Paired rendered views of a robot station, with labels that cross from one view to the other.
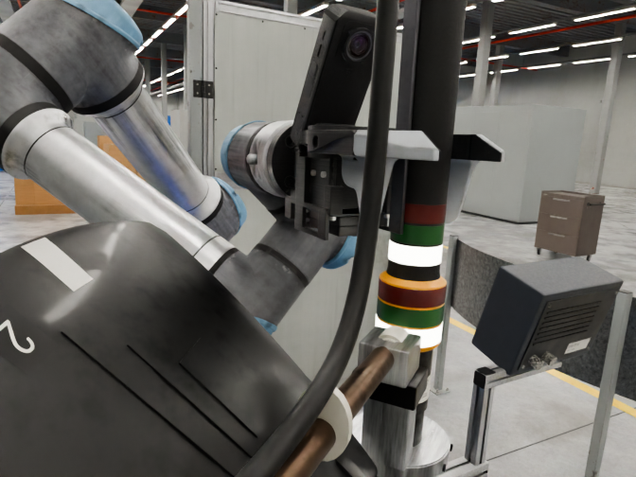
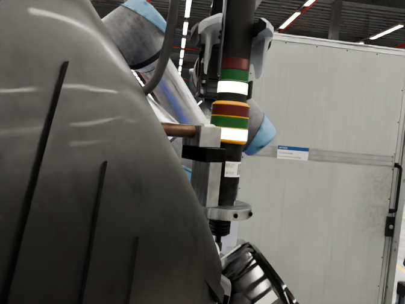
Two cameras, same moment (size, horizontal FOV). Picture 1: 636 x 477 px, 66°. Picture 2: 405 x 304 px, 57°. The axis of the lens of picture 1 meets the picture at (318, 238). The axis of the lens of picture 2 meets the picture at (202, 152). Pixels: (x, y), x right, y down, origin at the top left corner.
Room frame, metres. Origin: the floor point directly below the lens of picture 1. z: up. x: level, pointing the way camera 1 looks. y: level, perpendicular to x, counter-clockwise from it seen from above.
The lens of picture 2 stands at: (-0.09, -0.20, 1.37)
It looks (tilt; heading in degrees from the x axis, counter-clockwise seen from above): 3 degrees down; 23
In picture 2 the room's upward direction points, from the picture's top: 5 degrees clockwise
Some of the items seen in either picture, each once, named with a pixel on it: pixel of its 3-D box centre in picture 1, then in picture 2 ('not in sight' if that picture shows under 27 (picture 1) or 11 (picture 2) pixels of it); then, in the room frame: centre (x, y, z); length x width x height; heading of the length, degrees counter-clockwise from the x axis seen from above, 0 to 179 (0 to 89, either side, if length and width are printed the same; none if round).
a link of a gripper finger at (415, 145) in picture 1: (376, 180); (210, 47); (0.30, -0.03, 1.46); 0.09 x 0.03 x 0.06; 18
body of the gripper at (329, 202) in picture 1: (333, 174); (222, 69); (0.41, -0.01, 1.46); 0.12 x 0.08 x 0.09; 28
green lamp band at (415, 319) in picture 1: (410, 307); (229, 122); (0.31, -0.06, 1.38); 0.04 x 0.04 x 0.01
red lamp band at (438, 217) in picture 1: (418, 210); (234, 65); (0.31, -0.06, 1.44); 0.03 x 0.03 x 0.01
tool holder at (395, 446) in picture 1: (398, 392); (218, 171); (0.30, -0.06, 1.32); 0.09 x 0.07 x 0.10; 155
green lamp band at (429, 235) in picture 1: (416, 230); (233, 76); (0.31, -0.06, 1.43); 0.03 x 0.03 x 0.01
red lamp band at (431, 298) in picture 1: (412, 288); (230, 111); (0.31, -0.06, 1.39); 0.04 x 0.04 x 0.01
